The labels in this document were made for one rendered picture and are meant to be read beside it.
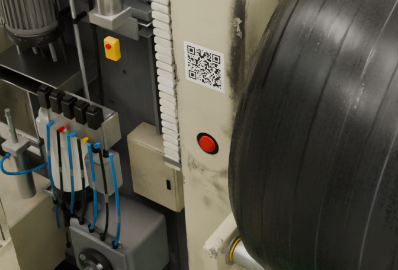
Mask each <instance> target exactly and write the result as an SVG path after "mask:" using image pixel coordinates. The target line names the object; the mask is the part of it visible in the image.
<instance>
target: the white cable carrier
mask: <svg viewBox="0 0 398 270"><path fill-rule="evenodd" d="M152 1H153V2H152V3H151V8H152V9H154V11H152V17H153V18H155V19H154V20H153V26H154V27H156V28H154V29H153V33H154V35H156V37H155V38H154V41H155V43H157V44H156V45H155V51H157V53H156V54H155V56H156V59H158V61H157V62H156V66H157V67H159V68H158V69H157V74H158V75H159V76H158V82H159V83H160V84H159V85H158V89H159V90H161V91H160V92H159V97H161V99H160V100H159V102H160V105H162V106H161V107H160V109H161V112H162V114H161V119H163V120H162V125H163V127H162V132H163V133H164V134H163V139H164V141H163V145H164V146H166V147H165V148H164V152H165V155H164V156H166V157H168V158H170V159H173V160H175V161H177V162H179V163H181V157H180V156H181V146H180V137H179V121H178V104H177V95H176V94H175V93H176V74H175V62H174V45H173V36H172V20H171V3H170V0H152ZM172 48H173V49H172ZM172 55H173V57H172ZM172 62H173V63H174V64H172ZM173 70H174V72H173ZM174 78H175V79H174ZM174 86H175V87H174ZM165 165H166V166H169V167H171V168H174V169H176V170H178V171H180V170H181V168H179V167H176V166H174V165H171V164H170V163H168V162H165Z"/></svg>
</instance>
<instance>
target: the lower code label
mask: <svg viewBox="0 0 398 270"><path fill-rule="evenodd" d="M184 56H185V76H186V79H187V80H189V81H192V82H195V83H198V84H200V85H203V86H206V87H208V88H211V89H214V90H216V91H219V92H222V93H224V54H222V53H219V52H216V51H214V50H210V49H207V48H205V47H202V46H199V45H196V44H193V43H190V42H187V41H185V40H184Z"/></svg>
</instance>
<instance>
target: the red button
mask: <svg viewBox="0 0 398 270"><path fill-rule="evenodd" d="M199 142H200V146H201V148H202V149H203V150H205V151H206V152H212V151H213V150H214V149H215V147H216V145H215V143H214V141H213V140H212V139H211V138H209V137H208V136H203V137H202V138H201V139H200V141H199Z"/></svg>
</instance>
